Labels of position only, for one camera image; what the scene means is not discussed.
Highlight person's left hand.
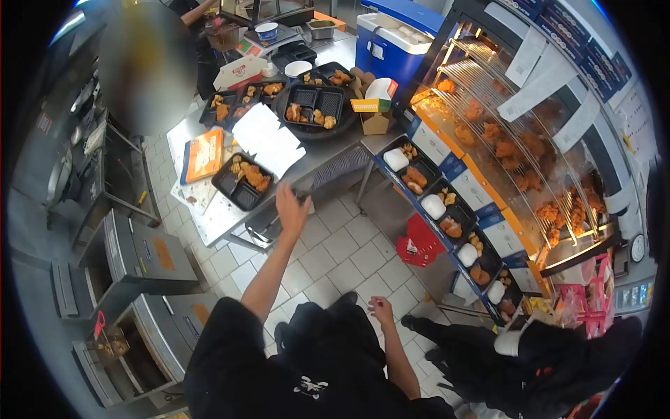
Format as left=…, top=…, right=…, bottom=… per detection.
left=276, top=182, right=313, bottom=237

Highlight person's right hand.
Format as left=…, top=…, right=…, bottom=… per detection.
left=368, top=296, right=395, bottom=329

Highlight person's left fingers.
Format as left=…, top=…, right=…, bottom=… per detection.
left=276, top=182, right=313, bottom=210

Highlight black meal tray with chicken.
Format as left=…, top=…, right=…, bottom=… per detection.
left=199, top=90, right=239, bottom=130
left=297, top=61, right=357, bottom=88
left=211, top=152, right=275, bottom=212
left=233, top=80, right=288, bottom=120
left=283, top=84, right=345, bottom=131

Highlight person's legs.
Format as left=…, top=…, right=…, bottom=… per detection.
left=274, top=291, right=388, bottom=368

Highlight white paper sheets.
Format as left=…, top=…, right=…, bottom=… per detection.
left=231, top=103, right=307, bottom=181

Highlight steel work table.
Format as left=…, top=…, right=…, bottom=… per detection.
left=166, top=31, right=404, bottom=249

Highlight red plastic basket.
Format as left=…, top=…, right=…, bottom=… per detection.
left=395, top=213, right=446, bottom=268

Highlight orange flat box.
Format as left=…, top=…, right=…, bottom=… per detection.
left=180, top=129, right=225, bottom=185

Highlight black tray with rice and chicken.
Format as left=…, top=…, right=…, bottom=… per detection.
left=484, top=267, right=524, bottom=323
left=419, top=178, right=478, bottom=239
left=378, top=136, right=443, bottom=197
left=454, top=228, right=503, bottom=289

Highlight person's body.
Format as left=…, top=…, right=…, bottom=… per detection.
left=183, top=296, right=456, bottom=419

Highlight brown cardboard box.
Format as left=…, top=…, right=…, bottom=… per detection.
left=360, top=111, right=390, bottom=136

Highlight yellow and green box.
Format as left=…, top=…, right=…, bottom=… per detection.
left=351, top=98, right=392, bottom=113

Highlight stack of empty black trays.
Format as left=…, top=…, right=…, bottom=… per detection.
left=270, top=43, right=318, bottom=69

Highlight kitchen scale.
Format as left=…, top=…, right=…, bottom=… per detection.
left=236, top=23, right=304, bottom=57

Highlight steel deep fryer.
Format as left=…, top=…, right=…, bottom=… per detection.
left=50, top=209, right=202, bottom=320
left=72, top=293, right=221, bottom=409

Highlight steel food pan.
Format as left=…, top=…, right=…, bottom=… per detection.
left=306, top=19, right=337, bottom=40

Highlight blue cooler box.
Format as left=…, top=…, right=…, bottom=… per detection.
left=355, top=0, right=446, bottom=97

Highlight glass display case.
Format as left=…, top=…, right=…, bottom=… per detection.
left=220, top=0, right=315, bottom=28

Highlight pink packets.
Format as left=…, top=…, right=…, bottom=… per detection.
left=555, top=254, right=616, bottom=336

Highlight heated fried chicken display cabinet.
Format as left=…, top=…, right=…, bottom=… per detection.
left=408, top=0, right=660, bottom=315

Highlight steel kitchen machine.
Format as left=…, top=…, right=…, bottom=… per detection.
left=10, top=79, right=163, bottom=247

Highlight grey corrugated hose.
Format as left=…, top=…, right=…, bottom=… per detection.
left=309, top=147, right=372, bottom=192

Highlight fry basket with red handle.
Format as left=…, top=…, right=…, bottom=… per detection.
left=93, top=310, right=131, bottom=362

